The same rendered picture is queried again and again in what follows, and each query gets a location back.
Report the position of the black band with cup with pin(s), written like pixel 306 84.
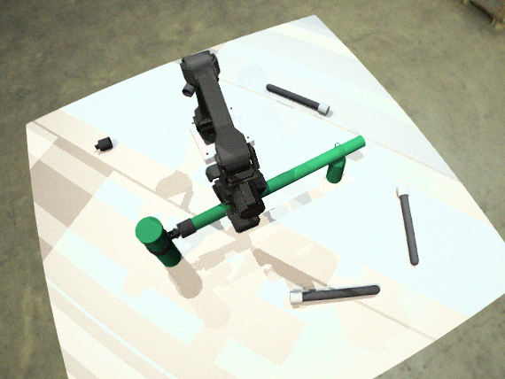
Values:
pixel 183 229

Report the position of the green pipe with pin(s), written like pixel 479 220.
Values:
pixel 298 172

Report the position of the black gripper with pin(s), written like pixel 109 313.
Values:
pixel 240 225

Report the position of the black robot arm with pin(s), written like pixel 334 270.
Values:
pixel 233 153

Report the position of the black short cylinder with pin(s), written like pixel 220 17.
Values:
pixel 104 144
pixel 188 90

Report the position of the green post with loop top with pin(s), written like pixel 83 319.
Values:
pixel 336 169

